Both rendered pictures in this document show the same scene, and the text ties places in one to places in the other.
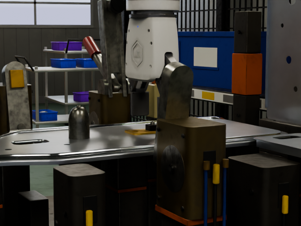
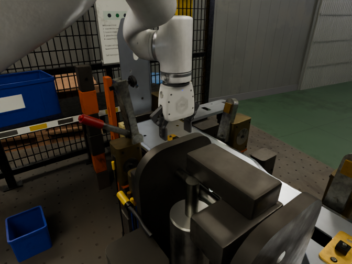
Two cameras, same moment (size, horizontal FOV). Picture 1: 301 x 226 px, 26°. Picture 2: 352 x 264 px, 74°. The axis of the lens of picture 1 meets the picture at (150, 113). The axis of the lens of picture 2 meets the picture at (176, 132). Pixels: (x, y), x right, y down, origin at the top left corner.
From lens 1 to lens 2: 130 cm
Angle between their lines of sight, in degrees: 94
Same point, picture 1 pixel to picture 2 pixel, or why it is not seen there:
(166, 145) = (240, 130)
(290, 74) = (138, 92)
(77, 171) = (268, 153)
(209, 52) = (12, 99)
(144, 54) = (188, 103)
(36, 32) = not seen: outside the picture
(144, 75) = (188, 113)
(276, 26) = (126, 71)
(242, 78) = (94, 105)
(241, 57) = (91, 93)
